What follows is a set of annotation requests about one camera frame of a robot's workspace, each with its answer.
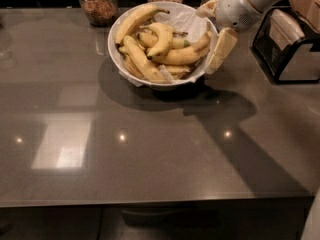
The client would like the long yellow banana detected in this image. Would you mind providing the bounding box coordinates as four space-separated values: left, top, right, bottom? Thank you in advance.
153 31 213 65

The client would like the front left yellow banana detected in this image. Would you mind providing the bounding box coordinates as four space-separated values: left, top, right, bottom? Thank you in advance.
123 35 165 84

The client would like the black napkin holder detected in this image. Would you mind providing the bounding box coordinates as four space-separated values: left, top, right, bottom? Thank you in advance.
251 8 320 84

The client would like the white bowl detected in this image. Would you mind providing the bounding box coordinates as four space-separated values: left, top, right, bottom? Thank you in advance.
107 1 221 91

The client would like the bottom front banana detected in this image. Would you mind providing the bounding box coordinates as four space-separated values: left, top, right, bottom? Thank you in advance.
165 65 193 79

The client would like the curved centre yellow banana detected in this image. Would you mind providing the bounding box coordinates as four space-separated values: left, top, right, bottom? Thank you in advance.
141 22 174 60

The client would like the top left yellow banana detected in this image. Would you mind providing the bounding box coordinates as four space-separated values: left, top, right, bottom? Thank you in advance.
115 4 170 46

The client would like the lower left hidden banana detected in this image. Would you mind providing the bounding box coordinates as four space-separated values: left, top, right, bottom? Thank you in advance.
118 46 144 79

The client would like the middle greenish banana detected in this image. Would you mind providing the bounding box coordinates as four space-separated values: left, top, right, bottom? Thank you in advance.
136 32 191 49

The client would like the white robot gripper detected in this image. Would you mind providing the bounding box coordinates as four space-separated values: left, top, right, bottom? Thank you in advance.
196 0 261 74

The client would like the glass jar with nuts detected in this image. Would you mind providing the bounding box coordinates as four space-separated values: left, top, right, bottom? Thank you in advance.
79 0 118 27

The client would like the brown paper bag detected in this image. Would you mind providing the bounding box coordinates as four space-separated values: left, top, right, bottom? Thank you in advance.
289 0 320 33

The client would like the white napkins stack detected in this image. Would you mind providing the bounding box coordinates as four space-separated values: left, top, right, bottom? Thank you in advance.
269 9 305 50

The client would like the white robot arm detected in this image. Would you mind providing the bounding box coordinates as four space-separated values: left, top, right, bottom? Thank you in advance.
196 0 280 74

